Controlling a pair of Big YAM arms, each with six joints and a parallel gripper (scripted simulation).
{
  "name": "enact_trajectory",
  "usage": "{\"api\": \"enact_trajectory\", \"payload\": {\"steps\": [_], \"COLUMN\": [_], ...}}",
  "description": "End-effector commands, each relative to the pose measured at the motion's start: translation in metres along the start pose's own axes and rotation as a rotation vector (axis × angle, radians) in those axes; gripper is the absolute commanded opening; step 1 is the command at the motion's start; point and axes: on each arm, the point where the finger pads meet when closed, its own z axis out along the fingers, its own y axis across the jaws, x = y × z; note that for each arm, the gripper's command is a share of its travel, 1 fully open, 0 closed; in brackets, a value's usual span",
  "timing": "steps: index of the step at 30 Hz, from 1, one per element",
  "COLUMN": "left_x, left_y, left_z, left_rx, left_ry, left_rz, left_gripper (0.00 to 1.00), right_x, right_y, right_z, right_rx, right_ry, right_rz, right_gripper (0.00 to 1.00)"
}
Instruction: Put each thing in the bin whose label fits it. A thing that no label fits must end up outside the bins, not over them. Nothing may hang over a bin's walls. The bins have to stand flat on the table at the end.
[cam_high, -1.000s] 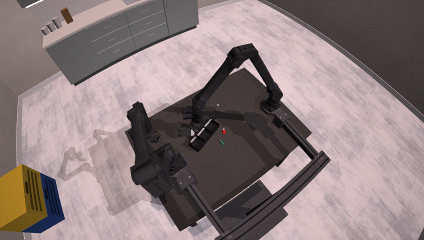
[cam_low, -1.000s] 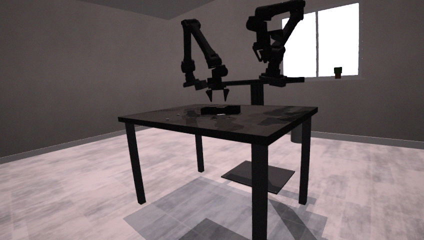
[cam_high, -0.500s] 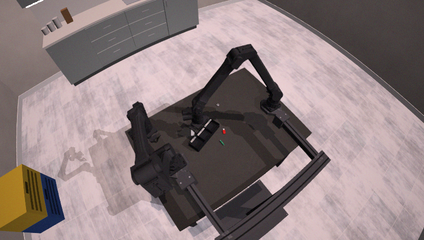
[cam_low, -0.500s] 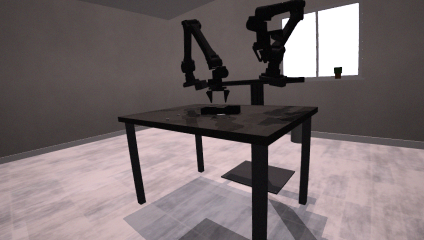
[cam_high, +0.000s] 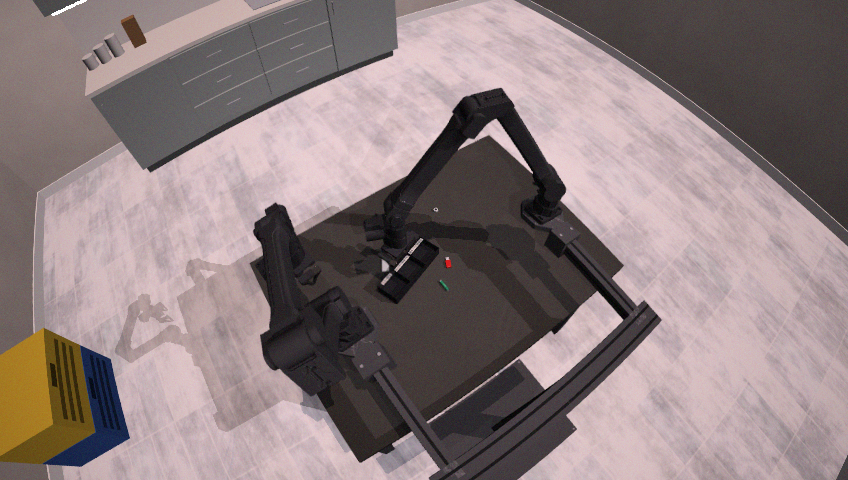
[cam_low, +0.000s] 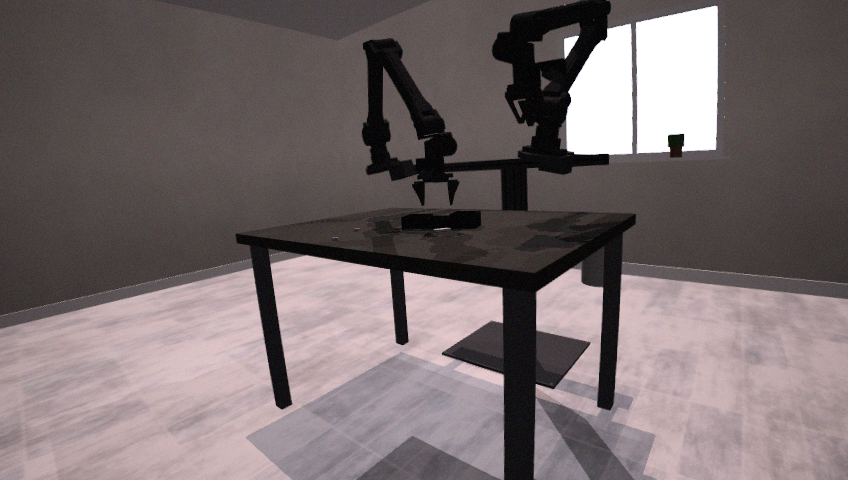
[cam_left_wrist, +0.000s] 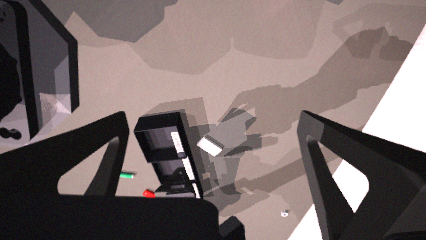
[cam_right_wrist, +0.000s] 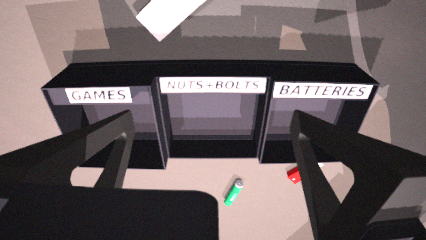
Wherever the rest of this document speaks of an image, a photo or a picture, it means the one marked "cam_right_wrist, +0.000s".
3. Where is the green battery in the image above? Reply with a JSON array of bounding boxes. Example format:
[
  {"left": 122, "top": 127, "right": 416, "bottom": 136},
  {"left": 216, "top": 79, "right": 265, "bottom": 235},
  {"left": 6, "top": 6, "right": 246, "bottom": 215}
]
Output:
[{"left": 224, "top": 180, "right": 243, "bottom": 206}]

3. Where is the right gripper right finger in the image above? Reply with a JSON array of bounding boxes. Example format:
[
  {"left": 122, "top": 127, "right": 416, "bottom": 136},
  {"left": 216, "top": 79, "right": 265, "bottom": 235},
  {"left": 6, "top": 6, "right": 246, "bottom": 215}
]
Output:
[{"left": 290, "top": 110, "right": 426, "bottom": 240}]

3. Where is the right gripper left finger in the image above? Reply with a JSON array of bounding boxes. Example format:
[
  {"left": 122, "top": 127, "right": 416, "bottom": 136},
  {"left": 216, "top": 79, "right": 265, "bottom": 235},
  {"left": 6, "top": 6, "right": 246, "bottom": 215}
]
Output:
[{"left": 0, "top": 110, "right": 135, "bottom": 188}]

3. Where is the red usb stick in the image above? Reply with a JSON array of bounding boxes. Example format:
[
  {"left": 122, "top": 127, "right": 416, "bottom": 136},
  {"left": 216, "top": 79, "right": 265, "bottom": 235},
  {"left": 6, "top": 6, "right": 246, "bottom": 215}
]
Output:
[{"left": 287, "top": 163, "right": 322, "bottom": 183}]

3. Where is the black three-compartment bin rack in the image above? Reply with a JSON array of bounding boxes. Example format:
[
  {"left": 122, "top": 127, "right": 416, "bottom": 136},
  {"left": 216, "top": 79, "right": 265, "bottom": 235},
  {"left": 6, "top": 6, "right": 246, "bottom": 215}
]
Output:
[{"left": 40, "top": 60, "right": 380, "bottom": 170}]

